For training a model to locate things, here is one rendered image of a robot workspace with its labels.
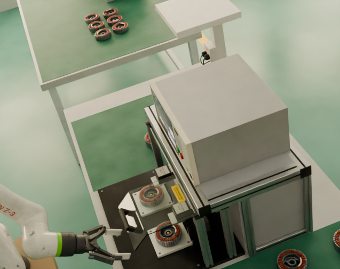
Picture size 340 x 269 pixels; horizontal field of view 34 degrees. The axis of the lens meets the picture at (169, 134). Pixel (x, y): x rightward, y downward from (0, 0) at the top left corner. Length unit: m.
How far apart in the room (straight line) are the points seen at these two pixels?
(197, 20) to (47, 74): 1.21
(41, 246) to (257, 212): 0.81
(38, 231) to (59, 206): 1.64
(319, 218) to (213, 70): 0.74
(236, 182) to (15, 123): 2.97
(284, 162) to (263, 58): 2.69
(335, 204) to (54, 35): 2.46
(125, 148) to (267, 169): 1.01
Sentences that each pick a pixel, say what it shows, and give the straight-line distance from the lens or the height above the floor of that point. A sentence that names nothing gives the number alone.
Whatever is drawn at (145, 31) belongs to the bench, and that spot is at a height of 0.75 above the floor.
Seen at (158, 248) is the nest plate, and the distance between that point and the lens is 2.29.
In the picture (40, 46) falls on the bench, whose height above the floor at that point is 0.75.
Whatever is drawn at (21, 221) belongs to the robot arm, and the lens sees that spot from 2.18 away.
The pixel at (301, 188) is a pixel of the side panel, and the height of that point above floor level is 1.01.
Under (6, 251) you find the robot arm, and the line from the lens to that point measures 2.03.
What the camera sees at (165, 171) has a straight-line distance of 2.39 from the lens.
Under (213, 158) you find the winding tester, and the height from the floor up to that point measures 1.21.
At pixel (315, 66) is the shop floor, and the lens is 4.54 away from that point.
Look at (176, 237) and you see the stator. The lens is 2.27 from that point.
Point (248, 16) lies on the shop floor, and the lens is 5.33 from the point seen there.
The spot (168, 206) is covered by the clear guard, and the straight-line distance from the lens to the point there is 2.04.
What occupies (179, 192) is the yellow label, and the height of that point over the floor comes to 1.07.
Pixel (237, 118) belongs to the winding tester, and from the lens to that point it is 1.95.
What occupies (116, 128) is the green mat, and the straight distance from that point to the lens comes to 2.98.
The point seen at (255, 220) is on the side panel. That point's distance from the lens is 2.12.
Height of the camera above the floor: 2.53
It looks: 39 degrees down
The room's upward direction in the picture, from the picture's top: 14 degrees counter-clockwise
